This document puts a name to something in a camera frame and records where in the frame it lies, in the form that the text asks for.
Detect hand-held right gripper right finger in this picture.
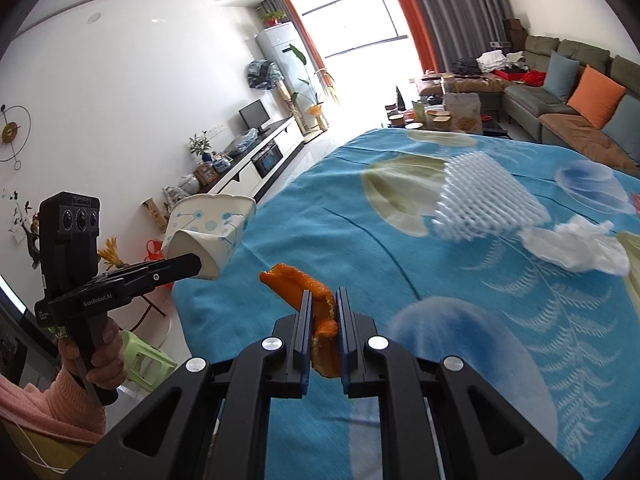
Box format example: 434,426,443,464
336,287,584,480

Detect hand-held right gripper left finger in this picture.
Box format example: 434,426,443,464
65,290,315,480

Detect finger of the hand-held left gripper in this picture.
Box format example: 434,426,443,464
102,253,204,291

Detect orange peel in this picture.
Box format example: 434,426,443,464
259,262,346,379

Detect white dandelion-print paper cup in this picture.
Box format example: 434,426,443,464
161,193,258,281

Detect person's left forearm pink sleeve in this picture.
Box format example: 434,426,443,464
0,366,107,447

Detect person's left hand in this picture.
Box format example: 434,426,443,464
57,317,127,391

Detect dried yellow flowers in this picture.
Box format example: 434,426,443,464
97,237,127,274

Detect blue leaf-print blanket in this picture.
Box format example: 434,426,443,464
170,127,640,480

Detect green plastic stool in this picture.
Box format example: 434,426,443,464
117,332,179,394

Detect small bonsai plant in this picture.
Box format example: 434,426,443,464
188,130,214,166

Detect white television cabinet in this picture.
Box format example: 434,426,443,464
164,115,307,222

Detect black monitor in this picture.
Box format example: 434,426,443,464
238,99,271,131

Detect small white foam net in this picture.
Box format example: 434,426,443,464
432,154,551,244

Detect plastic-wrapped fan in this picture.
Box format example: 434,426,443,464
246,59,284,92

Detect person's yellow clothing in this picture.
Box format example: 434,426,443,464
0,417,103,480

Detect large-leaf potted plant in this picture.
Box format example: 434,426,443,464
287,42,337,132

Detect white standing air conditioner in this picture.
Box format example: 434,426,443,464
255,22,327,134

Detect cluttered coffee table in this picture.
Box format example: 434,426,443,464
384,74,507,137

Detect crumpled white tissue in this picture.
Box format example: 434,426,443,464
519,215,632,276

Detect orange curtain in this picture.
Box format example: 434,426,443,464
272,0,329,77
377,0,442,74

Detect small potted green plant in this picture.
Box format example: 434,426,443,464
257,9,289,29

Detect dark clothes pile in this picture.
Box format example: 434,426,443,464
452,57,484,79

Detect large window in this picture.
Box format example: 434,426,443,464
299,0,427,111

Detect olive green sofa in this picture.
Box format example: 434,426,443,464
415,35,640,172

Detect white folded clothes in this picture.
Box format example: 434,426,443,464
475,50,527,74

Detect grey-blue cushion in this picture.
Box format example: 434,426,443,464
542,50,581,104
602,95,640,149

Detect stacked cardboard boxes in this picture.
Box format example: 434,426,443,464
502,18,529,51

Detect orange cushion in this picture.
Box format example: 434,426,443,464
567,66,627,130

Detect grey curtain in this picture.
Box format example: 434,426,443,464
395,0,517,69

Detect branch wall decoration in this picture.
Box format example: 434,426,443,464
0,189,42,267

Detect round metal wall clock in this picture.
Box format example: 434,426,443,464
0,104,32,171

